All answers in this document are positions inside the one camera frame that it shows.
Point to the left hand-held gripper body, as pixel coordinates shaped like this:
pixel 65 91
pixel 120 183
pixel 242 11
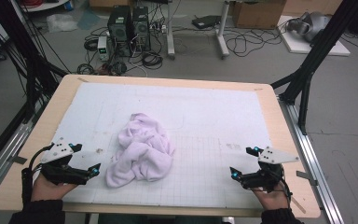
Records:
pixel 56 152

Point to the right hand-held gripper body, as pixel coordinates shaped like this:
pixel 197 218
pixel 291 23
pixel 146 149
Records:
pixel 273 155

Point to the pale lilac towel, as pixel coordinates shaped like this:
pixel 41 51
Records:
pixel 143 152

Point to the person's left hand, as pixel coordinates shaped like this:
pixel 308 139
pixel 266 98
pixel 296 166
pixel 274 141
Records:
pixel 46 191

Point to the person's right hand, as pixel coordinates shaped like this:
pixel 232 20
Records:
pixel 273 199

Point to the grey tape strip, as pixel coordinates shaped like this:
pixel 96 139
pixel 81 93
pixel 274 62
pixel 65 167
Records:
pixel 306 177
pixel 18 160

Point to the white power supply unit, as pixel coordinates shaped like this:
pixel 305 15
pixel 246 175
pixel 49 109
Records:
pixel 103 48

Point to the white grid mat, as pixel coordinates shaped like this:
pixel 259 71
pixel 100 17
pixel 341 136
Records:
pixel 167 93

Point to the white floor board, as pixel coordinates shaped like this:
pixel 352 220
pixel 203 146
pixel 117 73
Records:
pixel 295 45

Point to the white desk leg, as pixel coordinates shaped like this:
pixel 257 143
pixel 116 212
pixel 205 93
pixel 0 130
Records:
pixel 222 34
pixel 170 31

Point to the clear plastic bag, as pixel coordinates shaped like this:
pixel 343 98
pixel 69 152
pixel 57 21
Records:
pixel 61 22

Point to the wide black computer tower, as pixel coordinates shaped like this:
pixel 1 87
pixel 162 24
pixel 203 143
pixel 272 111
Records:
pixel 119 29

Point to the teal floor sheet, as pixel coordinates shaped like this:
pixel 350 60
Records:
pixel 88 19

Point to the grey rounded device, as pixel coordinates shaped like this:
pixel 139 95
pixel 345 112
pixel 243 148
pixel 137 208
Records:
pixel 310 26

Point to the narrow black computer tower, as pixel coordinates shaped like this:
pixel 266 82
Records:
pixel 141 28

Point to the large cardboard box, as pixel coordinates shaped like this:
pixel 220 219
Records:
pixel 258 14

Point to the flat black box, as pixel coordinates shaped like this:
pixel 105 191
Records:
pixel 206 21

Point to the aluminium rail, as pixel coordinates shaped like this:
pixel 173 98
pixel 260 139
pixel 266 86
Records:
pixel 9 146
pixel 310 161

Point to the black metal frame stand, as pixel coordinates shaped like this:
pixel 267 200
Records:
pixel 21 46
pixel 317 53

